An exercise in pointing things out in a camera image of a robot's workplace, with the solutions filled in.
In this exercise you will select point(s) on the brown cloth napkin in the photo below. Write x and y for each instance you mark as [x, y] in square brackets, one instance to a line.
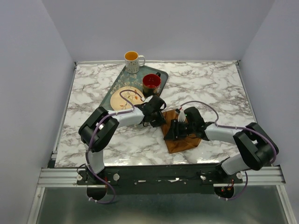
[175, 146]

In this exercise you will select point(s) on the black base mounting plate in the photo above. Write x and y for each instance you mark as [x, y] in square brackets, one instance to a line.
[158, 179]

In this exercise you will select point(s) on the red black mug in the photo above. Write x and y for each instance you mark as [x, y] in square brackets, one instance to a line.
[151, 84]

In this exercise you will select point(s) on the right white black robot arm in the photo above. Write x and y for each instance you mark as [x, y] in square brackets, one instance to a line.
[255, 147]

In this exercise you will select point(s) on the white mug yellow inside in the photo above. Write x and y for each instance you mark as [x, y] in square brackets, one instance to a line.
[133, 62]

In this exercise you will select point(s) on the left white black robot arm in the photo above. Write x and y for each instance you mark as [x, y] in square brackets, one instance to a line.
[99, 128]

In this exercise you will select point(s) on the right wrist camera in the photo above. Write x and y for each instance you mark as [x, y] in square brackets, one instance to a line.
[181, 115]

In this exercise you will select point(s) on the aluminium frame rail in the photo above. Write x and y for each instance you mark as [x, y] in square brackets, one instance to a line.
[67, 177]

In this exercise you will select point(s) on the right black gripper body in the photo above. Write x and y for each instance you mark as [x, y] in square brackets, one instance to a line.
[183, 128]

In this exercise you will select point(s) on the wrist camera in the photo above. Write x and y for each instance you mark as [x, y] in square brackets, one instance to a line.
[181, 115]
[145, 100]

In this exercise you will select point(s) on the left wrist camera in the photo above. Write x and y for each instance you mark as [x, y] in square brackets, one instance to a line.
[145, 100]

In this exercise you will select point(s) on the green floral tray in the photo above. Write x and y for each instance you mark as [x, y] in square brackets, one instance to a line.
[125, 81]

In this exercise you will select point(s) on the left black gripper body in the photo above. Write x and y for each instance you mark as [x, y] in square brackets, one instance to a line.
[157, 119]

